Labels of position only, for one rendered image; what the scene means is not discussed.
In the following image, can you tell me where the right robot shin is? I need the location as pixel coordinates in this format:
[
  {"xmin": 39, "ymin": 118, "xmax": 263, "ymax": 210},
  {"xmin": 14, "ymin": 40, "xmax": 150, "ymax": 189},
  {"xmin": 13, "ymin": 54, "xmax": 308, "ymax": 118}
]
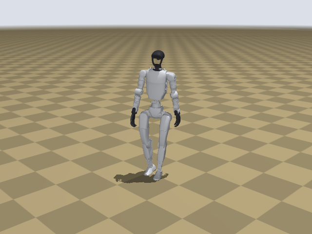
[{"xmin": 142, "ymin": 144, "xmax": 153, "ymax": 168}]

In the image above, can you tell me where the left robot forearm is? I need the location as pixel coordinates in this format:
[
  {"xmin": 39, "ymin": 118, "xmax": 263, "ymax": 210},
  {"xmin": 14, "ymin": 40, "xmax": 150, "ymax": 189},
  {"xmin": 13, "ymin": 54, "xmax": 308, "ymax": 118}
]
[{"xmin": 172, "ymin": 93, "xmax": 180, "ymax": 113}]

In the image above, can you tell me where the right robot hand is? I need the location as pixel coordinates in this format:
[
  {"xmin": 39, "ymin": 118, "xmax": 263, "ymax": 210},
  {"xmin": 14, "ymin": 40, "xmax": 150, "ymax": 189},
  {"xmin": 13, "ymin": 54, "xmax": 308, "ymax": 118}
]
[{"xmin": 130, "ymin": 108, "xmax": 137, "ymax": 127}]

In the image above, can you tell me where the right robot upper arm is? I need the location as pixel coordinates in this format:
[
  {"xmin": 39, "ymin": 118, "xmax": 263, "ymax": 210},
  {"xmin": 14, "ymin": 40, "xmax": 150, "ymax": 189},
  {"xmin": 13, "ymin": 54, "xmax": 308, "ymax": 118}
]
[{"xmin": 135, "ymin": 70, "xmax": 147, "ymax": 95}]

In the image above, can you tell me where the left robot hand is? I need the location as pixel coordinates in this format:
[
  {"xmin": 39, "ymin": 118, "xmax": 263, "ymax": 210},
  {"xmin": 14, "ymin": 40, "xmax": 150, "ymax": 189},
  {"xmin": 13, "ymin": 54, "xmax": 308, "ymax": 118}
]
[{"xmin": 174, "ymin": 110, "xmax": 180, "ymax": 127}]

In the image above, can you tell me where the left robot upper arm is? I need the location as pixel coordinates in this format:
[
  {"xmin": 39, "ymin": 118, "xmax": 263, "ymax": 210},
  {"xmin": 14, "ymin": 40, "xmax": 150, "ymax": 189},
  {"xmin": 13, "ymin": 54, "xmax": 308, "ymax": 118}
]
[{"xmin": 166, "ymin": 72, "xmax": 177, "ymax": 99}]

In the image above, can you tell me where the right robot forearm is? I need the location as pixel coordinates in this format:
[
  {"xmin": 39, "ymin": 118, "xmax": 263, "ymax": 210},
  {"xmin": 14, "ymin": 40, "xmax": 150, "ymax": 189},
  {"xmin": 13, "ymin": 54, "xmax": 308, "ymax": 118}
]
[{"xmin": 132, "ymin": 94, "xmax": 141, "ymax": 112}]

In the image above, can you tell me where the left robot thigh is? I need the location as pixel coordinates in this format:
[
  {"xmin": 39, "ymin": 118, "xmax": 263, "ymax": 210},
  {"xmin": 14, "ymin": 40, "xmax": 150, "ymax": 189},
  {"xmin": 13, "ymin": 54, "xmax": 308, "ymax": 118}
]
[{"xmin": 157, "ymin": 111, "xmax": 172, "ymax": 148}]

